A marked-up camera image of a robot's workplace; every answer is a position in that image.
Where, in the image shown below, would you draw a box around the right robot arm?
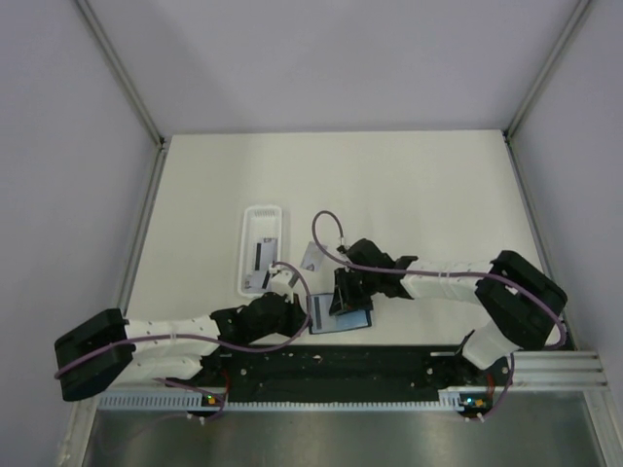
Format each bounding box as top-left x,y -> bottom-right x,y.
332,238 -> 568,385

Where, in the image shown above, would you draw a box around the diamond print silver card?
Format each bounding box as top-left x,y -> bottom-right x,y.
301,241 -> 325,272

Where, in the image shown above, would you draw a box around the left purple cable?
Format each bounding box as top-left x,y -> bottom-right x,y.
53,262 -> 313,424

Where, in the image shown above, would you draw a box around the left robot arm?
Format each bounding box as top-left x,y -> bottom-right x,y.
55,292 -> 310,402

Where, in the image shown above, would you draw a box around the cards in basket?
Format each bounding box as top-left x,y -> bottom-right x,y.
252,237 -> 278,270
244,270 -> 271,293

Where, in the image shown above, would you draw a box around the silver card black stripe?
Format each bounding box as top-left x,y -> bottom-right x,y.
310,294 -> 337,335

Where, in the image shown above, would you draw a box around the grey slotted cable duct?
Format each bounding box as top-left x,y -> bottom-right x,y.
98,391 -> 493,413

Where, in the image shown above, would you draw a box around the right aluminium frame post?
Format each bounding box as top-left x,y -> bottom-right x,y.
503,0 -> 596,143

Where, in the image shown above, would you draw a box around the aluminium frame post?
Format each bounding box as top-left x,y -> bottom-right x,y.
72,0 -> 166,147
503,0 -> 596,143

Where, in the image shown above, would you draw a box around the blue card holder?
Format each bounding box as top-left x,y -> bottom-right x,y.
330,310 -> 372,334

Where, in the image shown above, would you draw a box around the white plastic basket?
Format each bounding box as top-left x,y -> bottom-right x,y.
237,205 -> 283,299

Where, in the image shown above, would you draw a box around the upper cards in basket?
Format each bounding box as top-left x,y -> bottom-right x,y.
252,237 -> 278,270

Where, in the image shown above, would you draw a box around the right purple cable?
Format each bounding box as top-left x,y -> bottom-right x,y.
311,210 -> 569,422

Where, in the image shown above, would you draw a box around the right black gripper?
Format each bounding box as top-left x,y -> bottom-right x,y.
330,268 -> 381,317

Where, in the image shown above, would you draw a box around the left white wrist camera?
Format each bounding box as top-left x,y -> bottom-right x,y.
269,263 -> 298,302

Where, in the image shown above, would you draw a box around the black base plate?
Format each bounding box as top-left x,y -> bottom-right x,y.
185,345 -> 510,403

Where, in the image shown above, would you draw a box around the lower cards in basket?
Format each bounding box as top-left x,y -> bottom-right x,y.
244,270 -> 271,293

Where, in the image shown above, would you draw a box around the purple cable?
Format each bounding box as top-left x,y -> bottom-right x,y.
311,210 -> 569,422
53,262 -> 313,424

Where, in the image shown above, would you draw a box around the left aluminium frame post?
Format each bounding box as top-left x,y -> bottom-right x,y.
72,0 -> 166,147

